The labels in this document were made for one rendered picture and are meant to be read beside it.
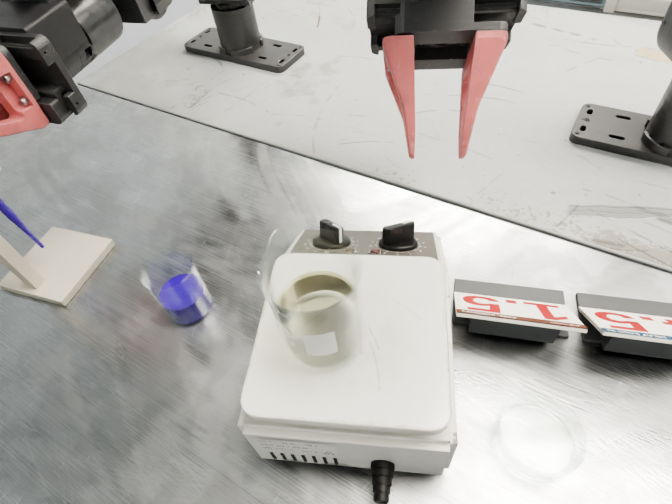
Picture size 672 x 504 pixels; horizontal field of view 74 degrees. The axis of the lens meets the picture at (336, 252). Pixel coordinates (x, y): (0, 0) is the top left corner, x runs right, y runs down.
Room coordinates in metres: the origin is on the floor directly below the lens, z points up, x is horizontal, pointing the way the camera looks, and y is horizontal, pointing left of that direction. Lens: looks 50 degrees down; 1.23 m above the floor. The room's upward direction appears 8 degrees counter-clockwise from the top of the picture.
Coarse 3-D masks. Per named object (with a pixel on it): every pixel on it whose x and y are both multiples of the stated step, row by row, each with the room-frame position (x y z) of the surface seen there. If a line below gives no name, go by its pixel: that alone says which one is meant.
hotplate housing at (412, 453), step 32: (448, 288) 0.18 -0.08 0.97; (448, 320) 0.15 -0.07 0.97; (256, 448) 0.09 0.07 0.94; (288, 448) 0.09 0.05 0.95; (320, 448) 0.08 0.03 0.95; (352, 448) 0.08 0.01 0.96; (384, 448) 0.08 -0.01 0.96; (416, 448) 0.07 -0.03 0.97; (448, 448) 0.07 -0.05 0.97; (384, 480) 0.07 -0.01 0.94
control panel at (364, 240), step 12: (360, 240) 0.25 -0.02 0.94; (372, 240) 0.25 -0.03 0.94; (420, 240) 0.24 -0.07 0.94; (432, 240) 0.24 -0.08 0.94; (360, 252) 0.23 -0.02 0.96; (384, 252) 0.22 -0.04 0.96; (396, 252) 0.22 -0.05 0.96; (408, 252) 0.22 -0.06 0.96; (420, 252) 0.22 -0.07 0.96; (432, 252) 0.22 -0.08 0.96
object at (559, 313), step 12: (468, 300) 0.19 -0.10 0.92; (480, 300) 0.19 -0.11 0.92; (492, 300) 0.19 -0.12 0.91; (504, 300) 0.19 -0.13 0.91; (516, 300) 0.19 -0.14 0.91; (492, 312) 0.17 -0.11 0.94; (504, 312) 0.17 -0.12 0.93; (516, 312) 0.17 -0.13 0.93; (528, 312) 0.17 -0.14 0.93; (540, 312) 0.17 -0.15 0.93; (552, 312) 0.17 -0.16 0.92; (564, 312) 0.17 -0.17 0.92
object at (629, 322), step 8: (592, 312) 0.17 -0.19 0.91; (600, 312) 0.17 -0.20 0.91; (608, 312) 0.17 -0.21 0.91; (600, 320) 0.15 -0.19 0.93; (608, 320) 0.15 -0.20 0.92; (616, 320) 0.15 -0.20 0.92; (624, 320) 0.15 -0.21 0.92; (632, 320) 0.15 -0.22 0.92; (640, 320) 0.15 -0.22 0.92; (648, 320) 0.15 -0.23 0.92; (656, 320) 0.15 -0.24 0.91; (664, 320) 0.15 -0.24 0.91; (616, 328) 0.14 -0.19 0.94; (624, 328) 0.14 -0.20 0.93; (632, 328) 0.14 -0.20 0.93; (640, 328) 0.14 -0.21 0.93; (648, 328) 0.14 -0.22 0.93; (656, 328) 0.14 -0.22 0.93; (664, 328) 0.14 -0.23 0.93
